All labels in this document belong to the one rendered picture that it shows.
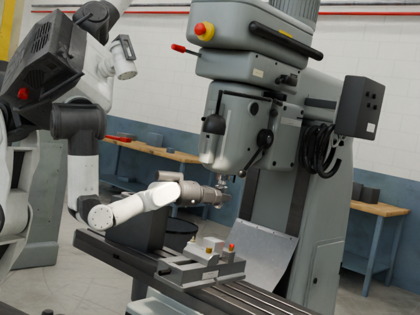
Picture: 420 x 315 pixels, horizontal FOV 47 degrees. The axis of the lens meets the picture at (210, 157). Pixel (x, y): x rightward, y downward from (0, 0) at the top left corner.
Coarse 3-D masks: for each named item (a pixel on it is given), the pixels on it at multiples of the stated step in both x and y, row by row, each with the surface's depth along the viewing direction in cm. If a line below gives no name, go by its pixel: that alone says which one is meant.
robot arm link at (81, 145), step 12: (60, 108) 141; (72, 120) 139; (84, 120) 141; (96, 120) 142; (72, 132) 140; (84, 132) 141; (96, 132) 143; (72, 144) 142; (84, 144) 141; (96, 144) 144
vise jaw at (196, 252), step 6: (186, 246) 176; (192, 246) 176; (198, 246) 177; (186, 252) 175; (192, 252) 173; (198, 252) 172; (204, 252) 171; (216, 252) 173; (192, 258) 173; (198, 258) 171; (204, 258) 169; (210, 258) 168; (216, 258) 171; (204, 264) 169; (210, 264) 169; (216, 264) 172
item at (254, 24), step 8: (256, 24) 147; (256, 32) 150; (264, 32) 151; (272, 32) 154; (280, 32) 159; (272, 40) 157; (280, 40) 159; (288, 40) 162; (296, 48) 167; (304, 48) 171; (312, 48) 176; (312, 56) 177; (320, 56) 180
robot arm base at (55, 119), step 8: (56, 104) 144; (64, 104) 145; (72, 104) 146; (80, 104) 147; (88, 104) 148; (96, 104) 150; (56, 112) 138; (104, 112) 144; (56, 120) 137; (104, 120) 143; (56, 128) 138; (104, 128) 143; (56, 136) 139; (104, 136) 145
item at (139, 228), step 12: (132, 192) 209; (144, 216) 195; (156, 216) 195; (108, 228) 203; (120, 228) 200; (132, 228) 197; (144, 228) 195; (156, 228) 197; (120, 240) 200; (132, 240) 197; (144, 240) 195; (156, 240) 199
